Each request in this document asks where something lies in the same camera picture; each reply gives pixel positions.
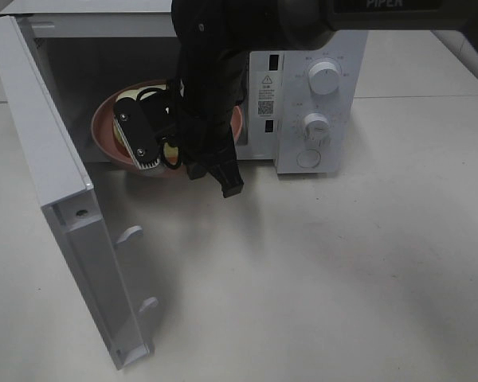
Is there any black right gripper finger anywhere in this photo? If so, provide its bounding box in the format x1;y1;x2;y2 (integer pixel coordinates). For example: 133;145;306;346
209;146;244;198

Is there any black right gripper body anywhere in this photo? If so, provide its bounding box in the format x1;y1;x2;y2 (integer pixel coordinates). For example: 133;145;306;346
177;48;248;173

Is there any round white door button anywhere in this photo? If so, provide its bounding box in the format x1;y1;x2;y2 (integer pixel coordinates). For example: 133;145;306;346
296;149;321;169

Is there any pink round plate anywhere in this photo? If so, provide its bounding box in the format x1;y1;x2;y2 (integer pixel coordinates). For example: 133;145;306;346
90;79;245;181

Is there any white microwave door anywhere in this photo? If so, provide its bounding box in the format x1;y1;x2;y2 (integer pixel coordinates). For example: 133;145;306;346
0;16;154;369

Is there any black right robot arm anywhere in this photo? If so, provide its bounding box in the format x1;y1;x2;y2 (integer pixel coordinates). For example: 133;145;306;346
170;0;478;197

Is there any white microwave oven body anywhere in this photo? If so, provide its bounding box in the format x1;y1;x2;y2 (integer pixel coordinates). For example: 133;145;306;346
0;1;367;173

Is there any white lower timer knob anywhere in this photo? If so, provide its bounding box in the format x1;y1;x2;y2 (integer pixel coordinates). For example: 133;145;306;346
302;113;331;142

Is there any white upper power knob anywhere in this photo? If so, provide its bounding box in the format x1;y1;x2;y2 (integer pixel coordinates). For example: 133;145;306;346
308;59;341;96

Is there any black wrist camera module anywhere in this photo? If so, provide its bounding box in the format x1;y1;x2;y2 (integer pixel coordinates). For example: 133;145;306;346
112;89;184;173

